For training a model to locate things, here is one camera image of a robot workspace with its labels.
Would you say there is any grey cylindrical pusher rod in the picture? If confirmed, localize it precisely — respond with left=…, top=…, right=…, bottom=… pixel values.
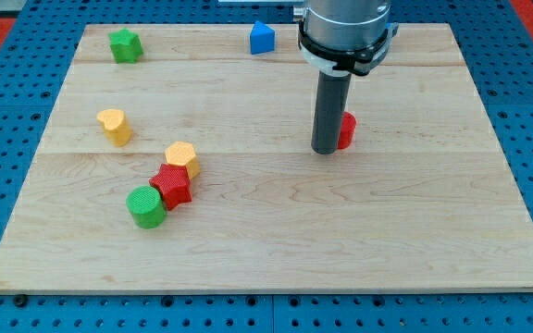
left=311, top=72, right=352, bottom=154

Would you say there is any red circle block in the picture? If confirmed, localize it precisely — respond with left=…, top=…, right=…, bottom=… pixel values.
left=337, top=112, right=357, bottom=150

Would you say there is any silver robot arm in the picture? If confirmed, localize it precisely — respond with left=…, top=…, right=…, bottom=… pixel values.
left=298, top=0, right=399, bottom=154

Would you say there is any wooden board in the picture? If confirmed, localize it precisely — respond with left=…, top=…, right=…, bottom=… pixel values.
left=0, top=23, right=533, bottom=295

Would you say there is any green circle block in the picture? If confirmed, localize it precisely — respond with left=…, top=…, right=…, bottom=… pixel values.
left=126, top=186, right=167, bottom=229

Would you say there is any blue triangle block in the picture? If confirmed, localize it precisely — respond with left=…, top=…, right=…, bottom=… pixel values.
left=249, top=21, right=276, bottom=55

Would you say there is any yellow hexagon block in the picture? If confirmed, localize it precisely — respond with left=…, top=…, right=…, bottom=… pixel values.
left=165, top=142, right=200, bottom=179

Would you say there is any red star block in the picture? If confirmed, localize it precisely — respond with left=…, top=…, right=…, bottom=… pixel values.
left=149, top=164, right=192, bottom=211

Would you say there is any green star block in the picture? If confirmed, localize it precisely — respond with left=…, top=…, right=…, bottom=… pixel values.
left=108, top=28, right=143, bottom=63

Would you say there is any yellow heart block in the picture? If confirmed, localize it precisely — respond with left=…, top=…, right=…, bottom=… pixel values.
left=96, top=109, right=132, bottom=147

